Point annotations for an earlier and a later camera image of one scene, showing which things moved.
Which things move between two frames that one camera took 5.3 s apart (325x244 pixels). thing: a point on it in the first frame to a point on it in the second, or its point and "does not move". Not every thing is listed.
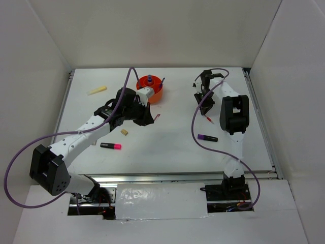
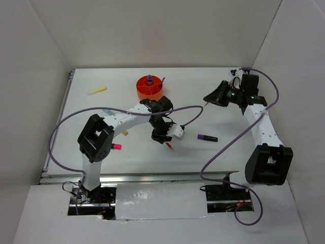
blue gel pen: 161,82 does not move
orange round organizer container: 155,83 does not move
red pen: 209,119 to 169,146
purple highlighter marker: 207,138 does not move
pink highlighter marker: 118,146 does not move
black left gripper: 147,118 to 162,138
